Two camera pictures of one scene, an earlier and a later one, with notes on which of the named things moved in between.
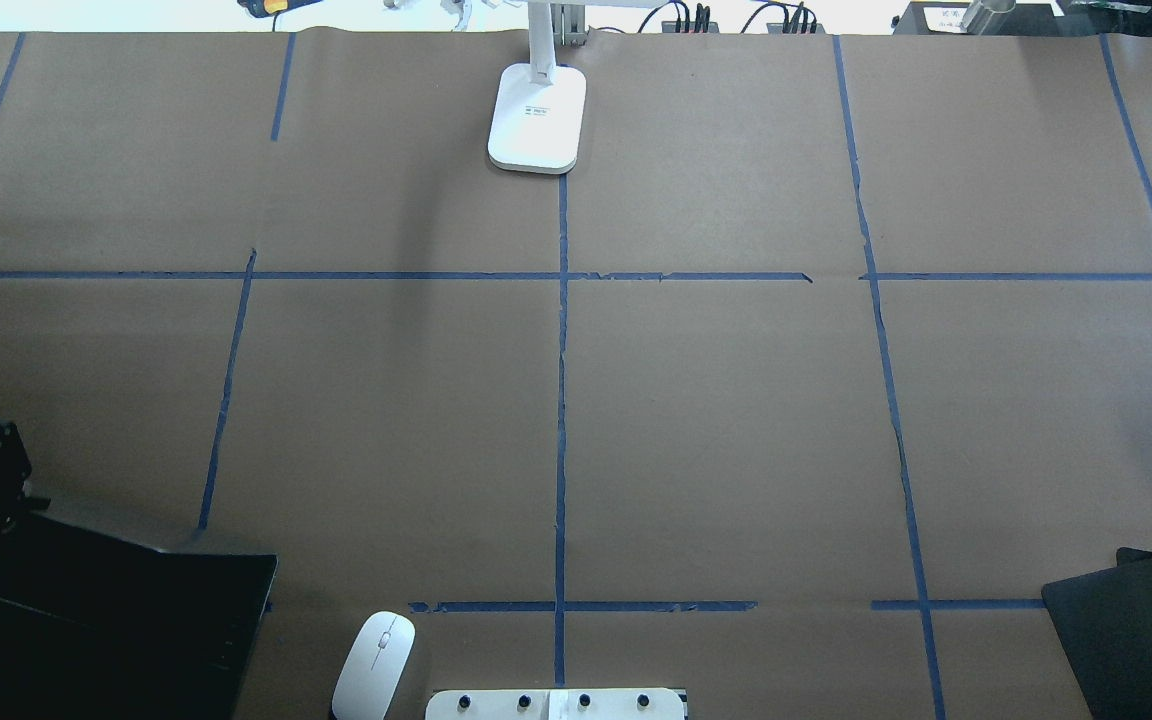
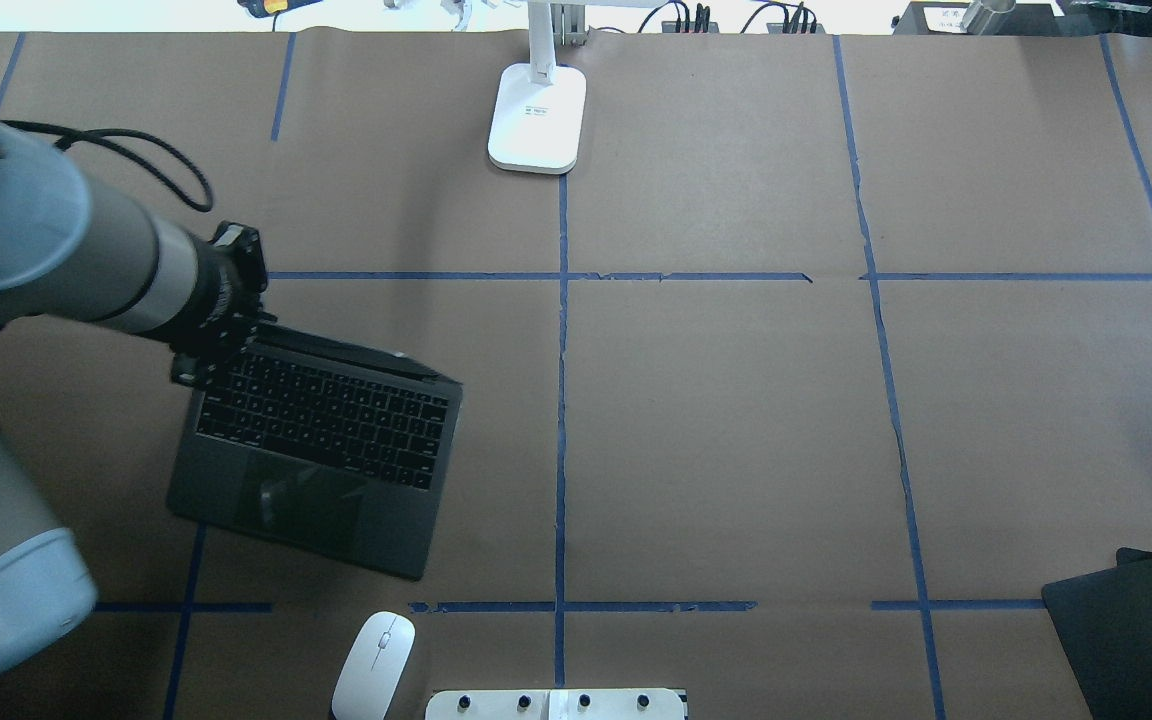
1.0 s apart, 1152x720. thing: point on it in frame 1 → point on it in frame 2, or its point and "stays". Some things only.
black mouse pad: [1126, 638] stays
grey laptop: [67, 624] → [320, 445]
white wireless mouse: [373, 669] stays
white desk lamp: [538, 110] stays
